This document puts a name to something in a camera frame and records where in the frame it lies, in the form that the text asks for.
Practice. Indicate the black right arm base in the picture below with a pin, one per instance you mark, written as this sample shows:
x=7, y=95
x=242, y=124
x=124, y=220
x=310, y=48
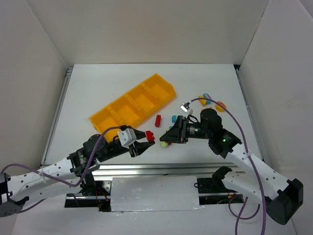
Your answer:
x=212, y=192

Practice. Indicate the red rectangular lego brick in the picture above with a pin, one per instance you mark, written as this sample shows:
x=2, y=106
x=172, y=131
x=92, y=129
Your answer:
x=149, y=136

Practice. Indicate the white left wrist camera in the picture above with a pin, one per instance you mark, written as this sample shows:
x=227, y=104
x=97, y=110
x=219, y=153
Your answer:
x=127, y=137

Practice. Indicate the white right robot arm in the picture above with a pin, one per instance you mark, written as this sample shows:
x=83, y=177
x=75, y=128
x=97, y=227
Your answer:
x=281, y=196

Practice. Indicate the yellow four-compartment bin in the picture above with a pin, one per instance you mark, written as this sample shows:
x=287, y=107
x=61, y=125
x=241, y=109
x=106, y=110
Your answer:
x=136, y=105

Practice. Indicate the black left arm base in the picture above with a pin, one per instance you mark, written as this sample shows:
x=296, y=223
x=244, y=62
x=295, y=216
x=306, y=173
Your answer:
x=93, y=194

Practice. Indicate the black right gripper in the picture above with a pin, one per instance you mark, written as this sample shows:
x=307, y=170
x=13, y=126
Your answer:
x=182, y=130

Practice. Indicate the yellow orange oval lego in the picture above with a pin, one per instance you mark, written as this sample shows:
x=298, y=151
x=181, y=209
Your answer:
x=220, y=106

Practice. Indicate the light green lego brick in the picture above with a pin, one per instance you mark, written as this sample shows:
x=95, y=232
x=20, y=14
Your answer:
x=164, y=144

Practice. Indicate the cyan lego brick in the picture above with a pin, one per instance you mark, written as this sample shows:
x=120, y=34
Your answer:
x=174, y=118

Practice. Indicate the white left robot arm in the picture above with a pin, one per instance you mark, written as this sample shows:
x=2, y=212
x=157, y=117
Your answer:
x=22, y=186

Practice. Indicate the long red lego brick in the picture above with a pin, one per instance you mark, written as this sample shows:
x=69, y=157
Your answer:
x=158, y=121

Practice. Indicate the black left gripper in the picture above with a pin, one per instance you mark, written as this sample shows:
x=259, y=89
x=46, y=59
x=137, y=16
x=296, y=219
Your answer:
x=133, y=148

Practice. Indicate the white foam panel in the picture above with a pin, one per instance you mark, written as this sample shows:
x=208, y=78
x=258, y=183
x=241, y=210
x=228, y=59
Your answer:
x=159, y=193

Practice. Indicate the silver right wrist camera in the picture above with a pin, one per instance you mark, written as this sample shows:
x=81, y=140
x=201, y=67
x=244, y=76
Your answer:
x=186, y=108

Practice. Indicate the blue patterned oval lego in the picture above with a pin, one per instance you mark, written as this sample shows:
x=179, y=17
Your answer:
x=206, y=95

